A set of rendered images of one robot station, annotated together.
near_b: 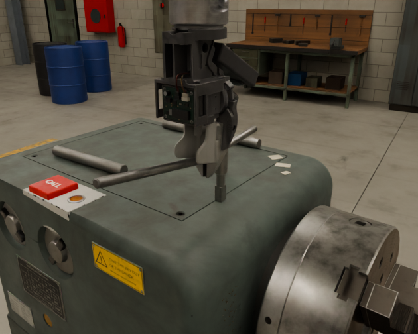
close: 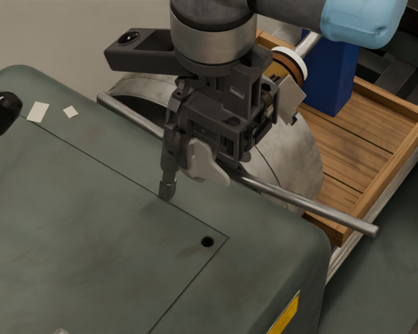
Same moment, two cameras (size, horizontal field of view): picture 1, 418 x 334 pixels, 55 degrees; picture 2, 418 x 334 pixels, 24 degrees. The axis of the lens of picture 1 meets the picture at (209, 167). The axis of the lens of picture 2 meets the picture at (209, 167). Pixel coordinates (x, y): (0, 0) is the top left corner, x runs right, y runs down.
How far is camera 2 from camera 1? 102 cm
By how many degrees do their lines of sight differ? 74
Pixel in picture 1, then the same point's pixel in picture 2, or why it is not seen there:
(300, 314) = (290, 169)
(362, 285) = (284, 98)
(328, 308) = (296, 140)
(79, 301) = not seen: outside the picture
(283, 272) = (255, 165)
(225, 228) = (238, 192)
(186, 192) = (139, 238)
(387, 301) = (293, 87)
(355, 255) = not seen: hidden behind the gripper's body
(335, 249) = not seen: hidden behind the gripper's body
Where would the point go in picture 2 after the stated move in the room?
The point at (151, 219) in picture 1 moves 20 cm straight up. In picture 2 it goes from (227, 274) to (230, 156)
